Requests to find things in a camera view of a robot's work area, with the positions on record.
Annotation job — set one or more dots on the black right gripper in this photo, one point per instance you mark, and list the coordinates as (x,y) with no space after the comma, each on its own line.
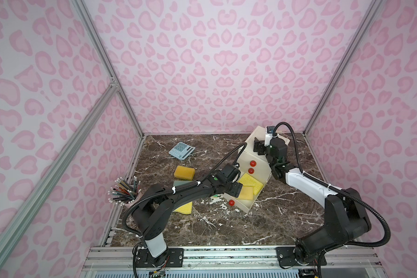
(261,146)

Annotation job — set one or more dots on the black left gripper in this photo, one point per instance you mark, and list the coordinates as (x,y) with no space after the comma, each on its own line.
(236,189)

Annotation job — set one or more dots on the cream drawer cabinet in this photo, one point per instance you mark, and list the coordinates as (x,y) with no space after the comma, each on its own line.
(264,157)

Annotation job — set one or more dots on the cream bottom drawer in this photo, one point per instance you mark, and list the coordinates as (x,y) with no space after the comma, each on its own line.
(246,205)

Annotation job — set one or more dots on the pale yellow cellulose sponge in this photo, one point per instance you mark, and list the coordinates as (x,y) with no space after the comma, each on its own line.
(184,209)

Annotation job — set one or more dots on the teal sponge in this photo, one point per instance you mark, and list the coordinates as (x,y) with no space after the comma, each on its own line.
(180,183)

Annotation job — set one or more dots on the green and yellow scrub sponge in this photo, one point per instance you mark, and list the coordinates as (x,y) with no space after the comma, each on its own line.
(215,199)

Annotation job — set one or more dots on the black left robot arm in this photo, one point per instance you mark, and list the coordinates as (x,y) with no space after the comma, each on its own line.
(148,217)

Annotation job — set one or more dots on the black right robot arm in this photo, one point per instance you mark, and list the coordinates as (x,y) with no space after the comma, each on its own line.
(345,213)

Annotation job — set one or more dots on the bright yellow drawer sponge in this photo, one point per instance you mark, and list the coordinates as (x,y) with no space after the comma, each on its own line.
(248,180)

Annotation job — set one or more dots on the light blue calculator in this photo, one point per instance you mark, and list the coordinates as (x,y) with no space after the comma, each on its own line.
(181,151)

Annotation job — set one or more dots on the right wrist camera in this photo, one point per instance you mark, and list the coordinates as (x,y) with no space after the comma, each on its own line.
(269,135)

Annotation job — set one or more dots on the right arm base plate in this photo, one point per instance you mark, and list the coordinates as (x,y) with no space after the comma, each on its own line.
(296,256)

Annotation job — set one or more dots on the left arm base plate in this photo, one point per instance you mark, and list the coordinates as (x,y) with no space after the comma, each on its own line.
(159,258)

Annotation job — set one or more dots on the aluminium mounting rail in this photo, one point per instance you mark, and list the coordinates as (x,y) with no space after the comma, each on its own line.
(253,257)

